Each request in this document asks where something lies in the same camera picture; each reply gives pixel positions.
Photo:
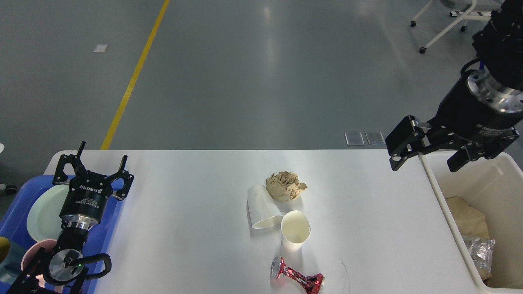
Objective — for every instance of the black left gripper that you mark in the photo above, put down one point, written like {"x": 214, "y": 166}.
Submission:
{"x": 88, "y": 193}

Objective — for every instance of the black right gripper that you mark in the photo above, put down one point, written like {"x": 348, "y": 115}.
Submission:
{"x": 478, "y": 109}

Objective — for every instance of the light green plate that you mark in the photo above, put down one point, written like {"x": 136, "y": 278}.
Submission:
{"x": 43, "y": 220}

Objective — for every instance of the brown paper bag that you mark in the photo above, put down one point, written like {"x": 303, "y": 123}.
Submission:
{"x": 469, "y": 221}

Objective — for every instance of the pink mug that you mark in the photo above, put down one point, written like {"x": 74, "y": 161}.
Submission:
{"x": 48, "y": 244}

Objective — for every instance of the aluminium foil tray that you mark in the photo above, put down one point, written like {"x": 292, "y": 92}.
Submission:
{"x": 480, "y": 250}

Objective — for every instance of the dark teal mug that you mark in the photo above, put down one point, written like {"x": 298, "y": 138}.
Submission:
{"x": 11, "y": 255}

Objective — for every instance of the brown paper ball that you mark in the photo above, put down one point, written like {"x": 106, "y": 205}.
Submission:
{"x": 285, "y": 186}

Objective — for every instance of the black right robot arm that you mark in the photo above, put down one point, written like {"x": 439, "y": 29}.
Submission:
{"x": 499, "y": 46}

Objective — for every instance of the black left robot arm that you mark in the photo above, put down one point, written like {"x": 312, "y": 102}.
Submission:
{"x": 66, "y": 265}

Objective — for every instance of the beige plastic bin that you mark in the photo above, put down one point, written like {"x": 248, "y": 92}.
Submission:
{"x": 495, "y": 188}

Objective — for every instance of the right floor outlet cover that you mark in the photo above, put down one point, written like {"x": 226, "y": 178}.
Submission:
{"x": 375, "y": 137}

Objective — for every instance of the floor outlet cover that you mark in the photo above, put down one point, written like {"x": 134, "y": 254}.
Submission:
{"x": 375, "y": 137}
{"x": 354, "y": 138}

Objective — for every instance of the blue plastic tray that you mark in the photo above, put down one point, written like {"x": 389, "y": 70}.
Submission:
{"x": 13, "y": 226}

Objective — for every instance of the white chair base left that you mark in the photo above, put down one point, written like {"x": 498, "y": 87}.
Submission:
{"x": 9, "y": 189}

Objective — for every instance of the left floor outlet cover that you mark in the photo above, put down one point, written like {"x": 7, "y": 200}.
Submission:
{"x": 354, "y": 138}

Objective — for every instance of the tipped white paper cup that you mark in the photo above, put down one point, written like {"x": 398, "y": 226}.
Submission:
{"x": 263, "y": 211}

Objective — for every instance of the upright white paper cup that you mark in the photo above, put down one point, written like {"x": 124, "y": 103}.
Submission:
{"x": 295, "y": 229}

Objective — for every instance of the crushed red can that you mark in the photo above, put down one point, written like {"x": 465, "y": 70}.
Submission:
{"x": 312, "y": 284}

